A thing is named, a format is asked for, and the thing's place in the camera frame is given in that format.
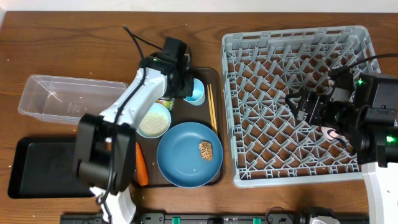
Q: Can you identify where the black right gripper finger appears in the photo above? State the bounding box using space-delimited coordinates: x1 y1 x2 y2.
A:
285 91 303 99
285 96 299 118

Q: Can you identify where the light blue cup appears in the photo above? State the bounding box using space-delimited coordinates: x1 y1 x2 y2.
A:
183 78 205 106

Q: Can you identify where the green snack wrapper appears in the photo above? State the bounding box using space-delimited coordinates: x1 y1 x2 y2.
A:
156 97 175 111

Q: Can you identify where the pink cup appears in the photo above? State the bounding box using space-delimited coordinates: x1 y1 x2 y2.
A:
321 126 340 140

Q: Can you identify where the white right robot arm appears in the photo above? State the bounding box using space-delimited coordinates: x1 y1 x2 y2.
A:
285 72 397 223

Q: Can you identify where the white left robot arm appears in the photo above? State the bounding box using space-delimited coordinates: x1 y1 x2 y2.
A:
72 37 193 223

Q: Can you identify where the grey dishwasher rack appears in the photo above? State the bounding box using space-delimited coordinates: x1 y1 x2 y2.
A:
220 26 380 188

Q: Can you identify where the wooden chopstick left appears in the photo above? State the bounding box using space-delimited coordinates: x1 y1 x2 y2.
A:
206 84 217 133

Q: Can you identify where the wooden chopstick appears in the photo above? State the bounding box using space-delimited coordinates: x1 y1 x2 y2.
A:
209 84 218 135
206 84 217 133

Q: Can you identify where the wooden chopstick right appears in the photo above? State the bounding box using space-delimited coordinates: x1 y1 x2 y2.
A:
209 84 218 135

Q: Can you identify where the brown serving tray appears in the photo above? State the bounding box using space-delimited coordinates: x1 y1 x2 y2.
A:
136 68 223 188

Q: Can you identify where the light blue rice bowl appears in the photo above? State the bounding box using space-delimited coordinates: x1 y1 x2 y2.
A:
137 103 172 138

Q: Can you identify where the brown shiitake mushroom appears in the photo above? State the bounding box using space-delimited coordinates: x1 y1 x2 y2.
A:
199 140 213 161

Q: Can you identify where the large blue plate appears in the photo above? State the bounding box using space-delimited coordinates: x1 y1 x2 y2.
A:
157 122 223 188

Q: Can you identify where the orange carrot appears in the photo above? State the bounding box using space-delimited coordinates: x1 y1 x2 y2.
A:
136 142 149 186

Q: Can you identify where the clear plastic bin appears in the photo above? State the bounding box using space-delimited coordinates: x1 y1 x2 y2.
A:
18 75 128 125

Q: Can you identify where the black plastic bin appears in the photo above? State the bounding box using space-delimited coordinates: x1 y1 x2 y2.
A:
7 137 93 199

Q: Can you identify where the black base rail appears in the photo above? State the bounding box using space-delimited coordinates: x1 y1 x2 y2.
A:
59 207 369 224

